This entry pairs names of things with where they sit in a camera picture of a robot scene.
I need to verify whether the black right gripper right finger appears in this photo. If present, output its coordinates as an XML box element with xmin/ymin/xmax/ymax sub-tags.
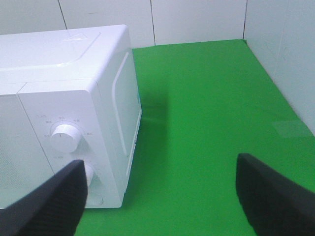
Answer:
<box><xmin>236</xmin><ymin>153</ymin><xmax>315</xmax><ymax>236</ymax></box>

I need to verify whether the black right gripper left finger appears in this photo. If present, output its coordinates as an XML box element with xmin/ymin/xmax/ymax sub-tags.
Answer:
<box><xmin>0</xmin><ymin>160</ymin><xmax>88</xmax><ymax>236</ymax></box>

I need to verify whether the round white door button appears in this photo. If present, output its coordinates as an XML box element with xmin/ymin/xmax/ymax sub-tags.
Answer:
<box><xmin>87</xmin><ymin>193</ymin><xmax>103</xmax><ymax>206</ymax></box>

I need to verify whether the white microwave knob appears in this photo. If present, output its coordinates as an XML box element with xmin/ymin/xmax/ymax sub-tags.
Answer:
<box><xmin>50</xmin><ymin>124</ymin><xmax>82</xmax><ymax>153</ymax></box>
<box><xmin>84</xmin><ymin>164</ymin><xmax>94</xmax><ymax>188</ymax></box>

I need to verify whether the clear tape patch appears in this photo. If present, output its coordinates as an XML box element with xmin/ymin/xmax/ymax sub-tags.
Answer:
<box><xmin>272</xmin><ymin>120</ymin><xmax>313</xmax><ymax>138</ymax></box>

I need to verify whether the white microwave oven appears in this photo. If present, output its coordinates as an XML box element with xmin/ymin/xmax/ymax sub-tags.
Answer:
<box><xmin>0</xmin><ymin>25</ymin><xmax>142</xmax><ymax>208</ymax></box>

